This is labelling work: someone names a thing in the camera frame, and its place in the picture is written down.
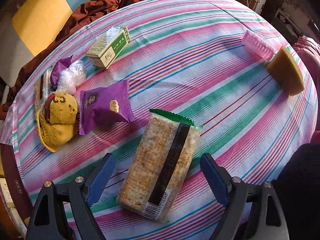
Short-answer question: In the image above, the flat clear snack packet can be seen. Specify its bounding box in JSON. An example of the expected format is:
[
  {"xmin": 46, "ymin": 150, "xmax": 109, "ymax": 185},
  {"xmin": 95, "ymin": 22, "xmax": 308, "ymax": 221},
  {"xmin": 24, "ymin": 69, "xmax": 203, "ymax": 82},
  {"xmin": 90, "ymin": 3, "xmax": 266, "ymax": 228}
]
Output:
[{"xmin": 34, "ymin": 66, "xmax": 53, "ymax": 112}]

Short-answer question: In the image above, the tricolour padded headboard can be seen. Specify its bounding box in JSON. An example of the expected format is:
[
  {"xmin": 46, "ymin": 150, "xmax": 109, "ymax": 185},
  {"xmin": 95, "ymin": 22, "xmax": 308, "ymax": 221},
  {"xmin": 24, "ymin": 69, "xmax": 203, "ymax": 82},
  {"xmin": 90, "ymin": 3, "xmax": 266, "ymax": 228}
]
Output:
[{"xmin": 1, "ymin": 0, "xmax": 89, "ymax": 87}]

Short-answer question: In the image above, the purple snack packet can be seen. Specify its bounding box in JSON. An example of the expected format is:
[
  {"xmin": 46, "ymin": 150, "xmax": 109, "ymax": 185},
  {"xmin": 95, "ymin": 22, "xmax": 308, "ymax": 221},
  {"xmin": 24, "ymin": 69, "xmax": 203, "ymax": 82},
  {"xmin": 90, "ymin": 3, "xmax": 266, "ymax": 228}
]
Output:
[{"xmin": 79, "ymin": 80, "xmax": 135, "ymax": 135}]

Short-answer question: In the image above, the clear crumpled plastic bag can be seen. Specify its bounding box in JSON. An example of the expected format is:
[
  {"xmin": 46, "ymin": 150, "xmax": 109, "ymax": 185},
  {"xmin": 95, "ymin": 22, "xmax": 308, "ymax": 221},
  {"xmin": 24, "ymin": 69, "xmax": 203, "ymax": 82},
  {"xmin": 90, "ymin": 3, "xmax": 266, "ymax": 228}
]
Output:
[{"xmin": 56, "ymin": 60, "xmax": 87, "ymax": 95}]

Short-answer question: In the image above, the green white medicine box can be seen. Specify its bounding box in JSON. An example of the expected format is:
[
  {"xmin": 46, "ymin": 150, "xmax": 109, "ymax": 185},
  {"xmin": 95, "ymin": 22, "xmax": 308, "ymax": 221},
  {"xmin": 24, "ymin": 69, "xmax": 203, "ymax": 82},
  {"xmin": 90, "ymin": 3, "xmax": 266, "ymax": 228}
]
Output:
[{"xmin": 86, "ymin": 26, "xmax": 131, "ymax": 69}]

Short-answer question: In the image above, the small purple wrapper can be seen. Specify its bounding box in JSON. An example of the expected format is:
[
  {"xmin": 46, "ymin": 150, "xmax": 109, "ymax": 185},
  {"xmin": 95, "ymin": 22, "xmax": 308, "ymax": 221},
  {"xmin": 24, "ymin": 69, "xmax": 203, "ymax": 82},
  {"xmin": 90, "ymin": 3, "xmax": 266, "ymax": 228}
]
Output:
[{"xmin": 50, "ymin": 56, "xmax": 72, "ymax": 86}]

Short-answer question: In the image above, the striped bed sheet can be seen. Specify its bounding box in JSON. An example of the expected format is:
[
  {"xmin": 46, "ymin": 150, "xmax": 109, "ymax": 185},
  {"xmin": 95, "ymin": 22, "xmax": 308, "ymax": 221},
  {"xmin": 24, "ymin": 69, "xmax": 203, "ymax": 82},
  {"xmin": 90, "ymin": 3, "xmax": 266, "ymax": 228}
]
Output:
[{"xmin": 1, "ymin": 0, "xmax": 318, "ymax": 239}]

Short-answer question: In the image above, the cracker packet green clear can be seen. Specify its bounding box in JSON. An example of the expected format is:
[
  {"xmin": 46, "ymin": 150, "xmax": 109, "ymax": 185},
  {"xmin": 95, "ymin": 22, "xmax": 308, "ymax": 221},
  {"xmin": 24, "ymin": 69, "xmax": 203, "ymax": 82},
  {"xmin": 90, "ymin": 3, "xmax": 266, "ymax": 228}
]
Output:
[{"xmin": 117, "ymin": 109, "xmax": 202, "ymax": 222}]

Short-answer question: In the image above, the yellow sponge wedge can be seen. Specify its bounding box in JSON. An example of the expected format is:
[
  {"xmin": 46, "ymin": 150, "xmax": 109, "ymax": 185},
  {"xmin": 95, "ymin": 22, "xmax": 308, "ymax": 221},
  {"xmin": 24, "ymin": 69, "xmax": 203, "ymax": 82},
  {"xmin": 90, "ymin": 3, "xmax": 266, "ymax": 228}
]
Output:
[{"xmin": 266, "ymin": 46, "xmax": 304, "ymax": 96}]

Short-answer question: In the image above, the rust brown blanket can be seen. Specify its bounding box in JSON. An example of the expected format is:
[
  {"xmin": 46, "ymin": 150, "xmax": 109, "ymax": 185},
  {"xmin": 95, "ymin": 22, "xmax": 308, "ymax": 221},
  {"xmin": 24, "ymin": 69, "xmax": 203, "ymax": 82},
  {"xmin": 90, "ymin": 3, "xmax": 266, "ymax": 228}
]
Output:
[{"xmin": 0, "ymin": 0, "xmax": 161, "ymax": 120}]

